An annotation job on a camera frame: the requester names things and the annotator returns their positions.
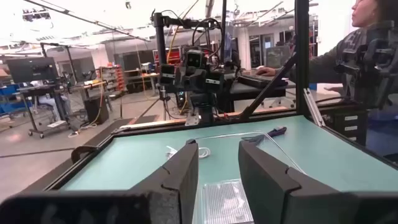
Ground black floor box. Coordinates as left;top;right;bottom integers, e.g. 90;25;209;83
83;95;110;125

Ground red tool chest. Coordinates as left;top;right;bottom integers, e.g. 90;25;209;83
154;46;182;66

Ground black vertical frame post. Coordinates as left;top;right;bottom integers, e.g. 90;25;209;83
294;0;310;116

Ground black keyboard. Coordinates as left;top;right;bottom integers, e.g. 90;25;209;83
238;74;289;90

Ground person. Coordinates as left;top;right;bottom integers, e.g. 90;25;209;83
255;0;398;156

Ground silver aluminium bracket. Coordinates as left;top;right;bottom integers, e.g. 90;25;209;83
303;88;326;128

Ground yellow hanging cable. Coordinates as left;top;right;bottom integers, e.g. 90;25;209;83
165;0;200;65

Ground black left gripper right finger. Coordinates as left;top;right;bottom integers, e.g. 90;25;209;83
238;140;398;224

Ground purple USB-C cable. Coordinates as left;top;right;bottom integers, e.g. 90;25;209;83
241;126;289;144

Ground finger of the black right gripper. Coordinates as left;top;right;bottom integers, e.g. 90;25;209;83
205;73;225;93
160;63;176;85

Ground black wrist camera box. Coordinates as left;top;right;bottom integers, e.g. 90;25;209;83
185;49;206;68

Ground black tripod stand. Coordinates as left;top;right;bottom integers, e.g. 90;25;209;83
136;11;221;122

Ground black desk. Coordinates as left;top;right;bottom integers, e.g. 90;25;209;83
217;79;296;113

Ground blue storage bins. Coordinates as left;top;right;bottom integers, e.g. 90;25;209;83
0;83;34;116

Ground black table clamp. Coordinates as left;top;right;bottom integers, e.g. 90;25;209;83
70;144;101;165

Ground silver arm base bracket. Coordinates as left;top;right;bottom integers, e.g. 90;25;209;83
185;107;200;127

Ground shelf with red bins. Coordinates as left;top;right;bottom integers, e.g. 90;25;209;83
98;64;126;94

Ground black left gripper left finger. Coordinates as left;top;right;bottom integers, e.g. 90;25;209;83
0;139;200;224

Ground black diagonal frame brace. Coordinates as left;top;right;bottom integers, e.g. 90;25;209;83
238;53;298;121

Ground black computer monitor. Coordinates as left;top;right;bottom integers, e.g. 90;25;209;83
6;57;60;84

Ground clear plastic bin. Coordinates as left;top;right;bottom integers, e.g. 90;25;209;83
185;130;308;224

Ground black wheeled cart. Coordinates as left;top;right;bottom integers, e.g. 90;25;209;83
17;83;81;139

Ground wooden workbench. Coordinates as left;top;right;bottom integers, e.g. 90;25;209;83
124;72;160;94

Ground black drawer cabinet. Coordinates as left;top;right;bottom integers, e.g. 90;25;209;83
320;104;368;146

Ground white USB-C cable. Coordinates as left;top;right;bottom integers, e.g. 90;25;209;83
198;146;211;160
165;144;178;160

